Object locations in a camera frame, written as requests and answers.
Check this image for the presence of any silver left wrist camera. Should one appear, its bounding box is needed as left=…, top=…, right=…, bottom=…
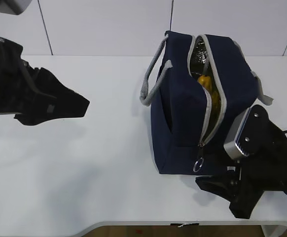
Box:
left=0, top=0, right=32, bottom=15

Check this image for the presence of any yellow pear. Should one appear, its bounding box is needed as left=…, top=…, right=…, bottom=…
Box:
left=197, top=75, right=212, bottom=90

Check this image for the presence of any black tape on table edge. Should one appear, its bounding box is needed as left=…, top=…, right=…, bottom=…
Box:
left=170, top=223, right=199, bottom=228

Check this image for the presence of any navy blue lunch bag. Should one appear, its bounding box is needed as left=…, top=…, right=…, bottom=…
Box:
left=140, top=31, right=273, bottom=176

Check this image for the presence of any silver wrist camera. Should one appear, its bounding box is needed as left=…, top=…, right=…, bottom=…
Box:
left=223, top=108, right=251, bottom=160
left=0, top=0, right=32, bottom=15

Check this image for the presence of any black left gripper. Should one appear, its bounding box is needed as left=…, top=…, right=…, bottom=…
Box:
left=0, top=37, right=90, bottom=126

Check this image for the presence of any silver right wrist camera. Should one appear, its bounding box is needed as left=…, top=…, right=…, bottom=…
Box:
left=223, top=108, right=251, bottom=160

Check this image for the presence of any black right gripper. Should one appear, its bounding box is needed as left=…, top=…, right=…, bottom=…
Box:
left=195, top=105, right=287, bottom=219

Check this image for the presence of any yellow banana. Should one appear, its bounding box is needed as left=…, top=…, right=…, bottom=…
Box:
left=207, top=88, right=221, bottom=120

